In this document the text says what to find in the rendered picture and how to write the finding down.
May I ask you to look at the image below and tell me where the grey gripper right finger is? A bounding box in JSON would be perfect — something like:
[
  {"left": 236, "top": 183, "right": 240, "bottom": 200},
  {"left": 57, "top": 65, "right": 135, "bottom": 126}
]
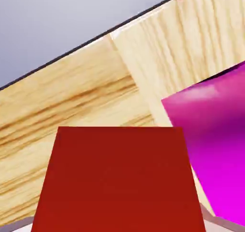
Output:
[{"left": 199, "top": 202, "right": 245, "bottom": 232}]

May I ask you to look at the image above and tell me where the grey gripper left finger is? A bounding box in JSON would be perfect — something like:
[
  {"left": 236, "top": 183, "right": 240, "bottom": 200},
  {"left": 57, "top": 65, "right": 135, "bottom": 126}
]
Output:
[{"left": 0, "top": 216, "right": 33, "bottom": 232}]

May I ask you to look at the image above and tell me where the small red cube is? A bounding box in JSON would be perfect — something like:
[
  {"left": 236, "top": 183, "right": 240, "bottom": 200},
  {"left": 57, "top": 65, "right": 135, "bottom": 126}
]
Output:
[{"left": 30, "top": 126, "right": 207, "bottom": 232}]

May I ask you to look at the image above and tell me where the small magenta cube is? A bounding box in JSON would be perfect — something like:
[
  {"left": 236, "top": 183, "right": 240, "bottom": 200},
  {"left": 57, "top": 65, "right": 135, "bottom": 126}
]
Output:
[{"left": 161, "top": 60, "right": 245, "bottom": 227}]

